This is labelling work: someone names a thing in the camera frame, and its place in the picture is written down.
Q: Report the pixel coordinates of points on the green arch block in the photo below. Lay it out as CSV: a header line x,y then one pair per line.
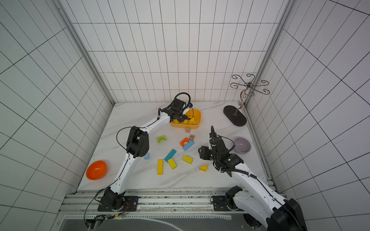
x,y
161,138

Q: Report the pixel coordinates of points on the yellow short block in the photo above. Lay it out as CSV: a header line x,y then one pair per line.
x,y
172,163

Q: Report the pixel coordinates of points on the purple bowl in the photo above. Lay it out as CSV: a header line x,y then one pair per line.
x,y
242,145

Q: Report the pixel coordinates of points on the aluminium rail frame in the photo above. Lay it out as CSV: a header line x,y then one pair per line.
x,y
154,203

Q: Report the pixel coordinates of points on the yellow long block upright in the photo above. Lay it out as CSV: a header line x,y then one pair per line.
x,y
160,167

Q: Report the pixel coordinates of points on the yellow plastic tub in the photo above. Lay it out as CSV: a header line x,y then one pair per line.
x,y
186,124

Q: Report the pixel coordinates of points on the orange bowl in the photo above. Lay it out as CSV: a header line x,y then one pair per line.
x,y
96,170

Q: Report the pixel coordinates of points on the yellow triangle block right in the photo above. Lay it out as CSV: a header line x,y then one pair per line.
x,y
203,168

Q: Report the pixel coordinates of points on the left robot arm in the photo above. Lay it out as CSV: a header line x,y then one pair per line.
x,y
137,145

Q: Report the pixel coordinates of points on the teal long block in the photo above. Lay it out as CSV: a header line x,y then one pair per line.
x,y
170,155

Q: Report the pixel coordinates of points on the light blue long block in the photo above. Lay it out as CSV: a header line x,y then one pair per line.
x,y
188,145

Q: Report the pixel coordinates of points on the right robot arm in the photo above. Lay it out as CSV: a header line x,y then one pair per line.
x,y
254,197

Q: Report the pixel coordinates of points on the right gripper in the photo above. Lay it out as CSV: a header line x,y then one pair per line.
x,y
215,145

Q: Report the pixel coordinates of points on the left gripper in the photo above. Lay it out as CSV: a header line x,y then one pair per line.
x,y
184,118

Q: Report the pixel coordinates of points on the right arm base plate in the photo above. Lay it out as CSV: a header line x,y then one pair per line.
x,y
224,203

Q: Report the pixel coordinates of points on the orange arch block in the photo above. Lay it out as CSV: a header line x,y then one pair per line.
x,y
184,142

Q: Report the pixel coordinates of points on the black metal hook stand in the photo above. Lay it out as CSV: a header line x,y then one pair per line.
x,y
233,113

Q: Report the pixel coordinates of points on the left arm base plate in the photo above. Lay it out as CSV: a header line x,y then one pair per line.
x,y
119,204

